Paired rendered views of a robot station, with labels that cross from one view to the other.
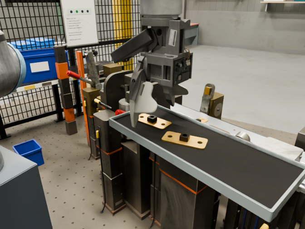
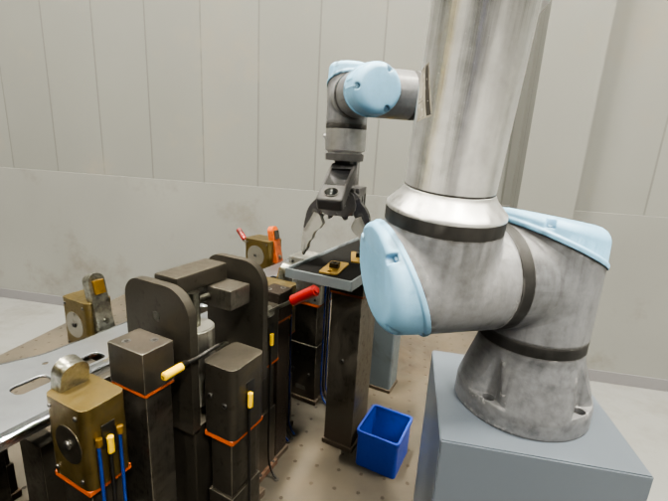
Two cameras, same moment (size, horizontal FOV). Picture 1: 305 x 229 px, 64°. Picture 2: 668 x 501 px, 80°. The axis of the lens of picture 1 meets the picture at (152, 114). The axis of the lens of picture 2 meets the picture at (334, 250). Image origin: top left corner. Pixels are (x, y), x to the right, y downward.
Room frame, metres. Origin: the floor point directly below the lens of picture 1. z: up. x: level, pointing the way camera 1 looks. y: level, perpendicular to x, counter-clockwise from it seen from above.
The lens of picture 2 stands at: (0.76, 0.70, 1.39)
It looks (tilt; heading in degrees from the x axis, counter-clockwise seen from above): 14 degrees down; 249
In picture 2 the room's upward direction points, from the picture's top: 3 degrees clockwise
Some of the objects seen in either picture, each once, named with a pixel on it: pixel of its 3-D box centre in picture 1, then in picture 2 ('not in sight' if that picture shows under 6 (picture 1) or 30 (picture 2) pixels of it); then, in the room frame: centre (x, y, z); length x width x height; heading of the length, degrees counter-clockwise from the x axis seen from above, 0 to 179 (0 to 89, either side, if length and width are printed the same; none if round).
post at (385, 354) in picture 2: not in sight; (388, 316); (0.22, -0.25, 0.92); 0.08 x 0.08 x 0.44; 43
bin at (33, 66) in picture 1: (36, 64); not in sight; (1.30, 0.62, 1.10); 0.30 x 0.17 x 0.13; 125
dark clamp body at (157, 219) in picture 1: (162, 177); (256, 393); (0.63, -0.03, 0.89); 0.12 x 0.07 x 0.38; 133
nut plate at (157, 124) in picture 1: (152, 119); (334, 265); (0.49, 0.00, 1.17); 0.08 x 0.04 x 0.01; 52
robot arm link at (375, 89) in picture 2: not in sight; (376, 92); (0.47, 0.09, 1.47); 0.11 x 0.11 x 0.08; 84
